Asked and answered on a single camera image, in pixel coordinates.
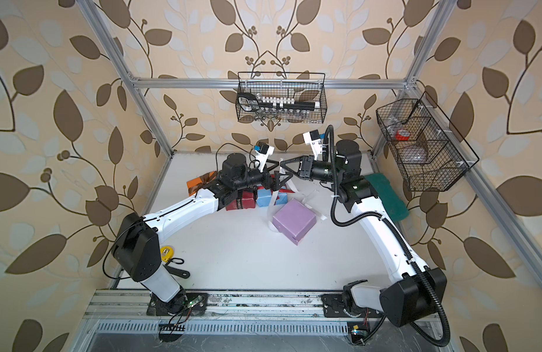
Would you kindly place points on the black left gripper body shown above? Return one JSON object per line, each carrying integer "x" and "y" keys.
{"x": 249, "y": 177}

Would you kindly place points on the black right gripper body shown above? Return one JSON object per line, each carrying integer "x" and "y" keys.
{"x": 321, "y": 171}

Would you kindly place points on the purple gift box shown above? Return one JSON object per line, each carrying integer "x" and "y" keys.
{"x": 294, "y": 220}

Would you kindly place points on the white satin ribbon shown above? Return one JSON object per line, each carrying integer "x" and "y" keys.
{"x": 302, "y": 196}

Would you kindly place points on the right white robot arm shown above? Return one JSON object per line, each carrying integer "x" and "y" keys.
{"x": 414, "y": 290}

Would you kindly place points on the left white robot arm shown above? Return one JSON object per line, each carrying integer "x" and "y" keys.
{"x": 137, "y": 247}

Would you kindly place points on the red satin ribbon bow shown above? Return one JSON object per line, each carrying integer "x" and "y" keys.
{"x": 288, "y": 190}

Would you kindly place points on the blue gift box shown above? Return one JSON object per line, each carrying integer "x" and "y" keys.
{"x": 264, "y": 197}

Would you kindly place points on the dark red gift box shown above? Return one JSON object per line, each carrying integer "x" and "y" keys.
{"x": 246, "y": 199}

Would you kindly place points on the orange gift box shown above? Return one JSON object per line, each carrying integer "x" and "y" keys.
{"x": 199, "y": 182}

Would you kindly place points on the red item in basket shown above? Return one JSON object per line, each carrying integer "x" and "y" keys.
{"x": 402, "y": 135}

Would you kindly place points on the green plastic tool case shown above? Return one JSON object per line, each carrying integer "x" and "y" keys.
{"x": 393, "y": 205}

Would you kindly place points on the yellow tape measure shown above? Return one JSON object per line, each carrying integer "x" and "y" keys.
{"x": 167, "y": 253}

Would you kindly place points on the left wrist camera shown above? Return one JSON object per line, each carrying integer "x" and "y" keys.
{"x": 262, "y": 152}

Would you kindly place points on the black handled scissors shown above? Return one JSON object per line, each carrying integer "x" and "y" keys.
{"x": 248, "y": 103}

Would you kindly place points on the black wire side basket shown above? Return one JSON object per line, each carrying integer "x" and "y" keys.
{"x": 437, "y": 155}

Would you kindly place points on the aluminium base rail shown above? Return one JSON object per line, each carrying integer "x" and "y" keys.
{"x": 234, "y": 312}

